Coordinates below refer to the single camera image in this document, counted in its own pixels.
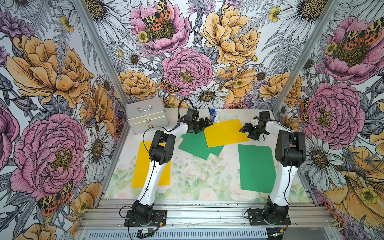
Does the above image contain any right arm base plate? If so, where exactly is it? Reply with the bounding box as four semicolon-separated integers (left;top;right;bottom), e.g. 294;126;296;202
245;208;292;226

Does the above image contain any silver metal case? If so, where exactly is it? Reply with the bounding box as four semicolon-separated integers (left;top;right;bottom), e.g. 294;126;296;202
126;98;169;135

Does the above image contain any aluminium corner post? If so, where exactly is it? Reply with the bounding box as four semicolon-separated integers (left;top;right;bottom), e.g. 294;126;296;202
272;0;341;114
74;1;129;105

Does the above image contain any yellow paper sheet under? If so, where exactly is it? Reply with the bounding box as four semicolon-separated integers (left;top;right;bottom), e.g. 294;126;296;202
204;120;249;148

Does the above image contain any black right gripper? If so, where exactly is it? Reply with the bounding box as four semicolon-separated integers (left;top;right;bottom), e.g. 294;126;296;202
239;122;268;141

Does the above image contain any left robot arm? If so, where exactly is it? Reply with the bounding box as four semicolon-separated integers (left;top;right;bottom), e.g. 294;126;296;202
127;118;213;226

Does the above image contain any yellow paper sheet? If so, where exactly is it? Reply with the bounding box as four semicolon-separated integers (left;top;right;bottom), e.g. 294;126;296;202
132;142;171;189

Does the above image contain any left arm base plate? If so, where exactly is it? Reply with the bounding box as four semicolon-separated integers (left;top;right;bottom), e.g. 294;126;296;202
124;210;168;227

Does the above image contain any aluminium corner post left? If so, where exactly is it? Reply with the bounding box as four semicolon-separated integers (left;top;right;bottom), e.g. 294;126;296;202
74;1;129;105

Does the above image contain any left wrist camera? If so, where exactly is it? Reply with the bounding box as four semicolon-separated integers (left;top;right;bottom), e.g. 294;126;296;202
184;109;199;123

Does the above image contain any large green paper sheet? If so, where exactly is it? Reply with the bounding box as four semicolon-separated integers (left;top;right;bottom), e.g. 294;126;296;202
238;145;276;194

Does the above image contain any aluminium corner post right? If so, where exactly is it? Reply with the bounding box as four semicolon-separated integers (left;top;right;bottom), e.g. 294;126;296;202
272;0;341;114

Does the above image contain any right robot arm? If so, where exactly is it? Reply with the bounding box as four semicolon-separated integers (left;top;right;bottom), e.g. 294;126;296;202
240;120;306;226

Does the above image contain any blue white snack packet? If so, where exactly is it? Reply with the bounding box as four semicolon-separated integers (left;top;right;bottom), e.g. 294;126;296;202
209;109;222;123

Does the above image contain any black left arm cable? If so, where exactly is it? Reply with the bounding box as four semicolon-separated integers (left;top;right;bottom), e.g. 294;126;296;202
175;98;196;127

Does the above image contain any aluminium rail frame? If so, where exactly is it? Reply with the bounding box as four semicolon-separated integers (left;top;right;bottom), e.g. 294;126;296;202
79;194;335;230

